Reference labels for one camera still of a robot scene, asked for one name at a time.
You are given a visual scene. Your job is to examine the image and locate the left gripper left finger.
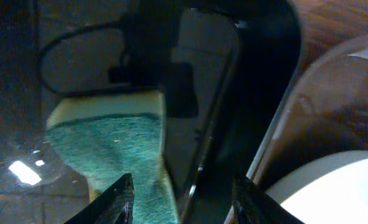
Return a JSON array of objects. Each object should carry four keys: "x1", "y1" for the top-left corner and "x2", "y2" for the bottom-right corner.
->
[{"x1": 65, "y1": 173, "x2": 134, "y2": 224}]

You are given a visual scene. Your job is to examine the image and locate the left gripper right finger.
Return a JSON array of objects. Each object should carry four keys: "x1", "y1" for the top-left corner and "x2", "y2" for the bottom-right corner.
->
[{"x1": 232, "y1": 175, "x2": 303, "y2": 224}]

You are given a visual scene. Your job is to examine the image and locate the green yellow sponge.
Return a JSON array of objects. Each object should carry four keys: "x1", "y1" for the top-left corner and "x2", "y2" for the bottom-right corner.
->
[{"x1": 45, "y1": 90, "x2": 180, "y2": 223}]

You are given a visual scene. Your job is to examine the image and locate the white plate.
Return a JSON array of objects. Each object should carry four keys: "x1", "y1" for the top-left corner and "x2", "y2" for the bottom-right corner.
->
[{"x1": 266, "y1": 151, "x2": 368, "y2": 223}]

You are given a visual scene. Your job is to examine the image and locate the brown serving tray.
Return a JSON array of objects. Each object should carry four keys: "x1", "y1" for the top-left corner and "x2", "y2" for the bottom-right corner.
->
[{"x1": 245, "y1": 35, "x2": 368, "y2": 194}]

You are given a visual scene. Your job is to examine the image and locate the black rectangular tray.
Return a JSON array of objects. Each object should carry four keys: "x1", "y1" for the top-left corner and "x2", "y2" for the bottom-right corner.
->
[{"x1": 0, "y1": 1, "x2": 301, "y2": 223}]

